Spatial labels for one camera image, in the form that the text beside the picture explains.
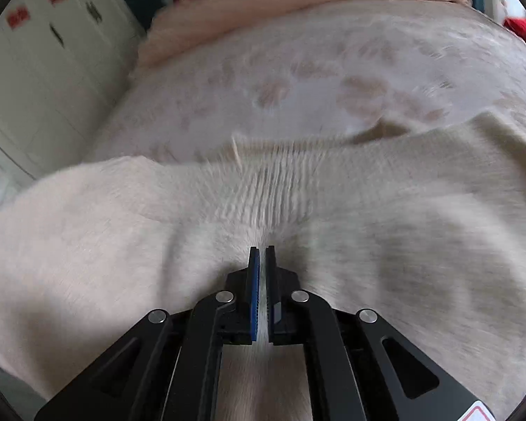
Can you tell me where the cream knitted cardigan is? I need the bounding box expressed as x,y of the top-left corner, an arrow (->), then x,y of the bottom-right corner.
0,112 -> 526,420

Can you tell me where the red and cream clothes pile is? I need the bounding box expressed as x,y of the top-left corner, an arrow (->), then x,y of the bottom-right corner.
503,17 -> 526,42

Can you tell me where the pink floral bedspread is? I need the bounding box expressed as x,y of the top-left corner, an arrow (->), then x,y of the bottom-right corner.
87,0 -> 526,163

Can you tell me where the white wardrobe with red stickers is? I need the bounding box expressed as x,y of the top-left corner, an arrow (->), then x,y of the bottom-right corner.
0,0 -> 143,179

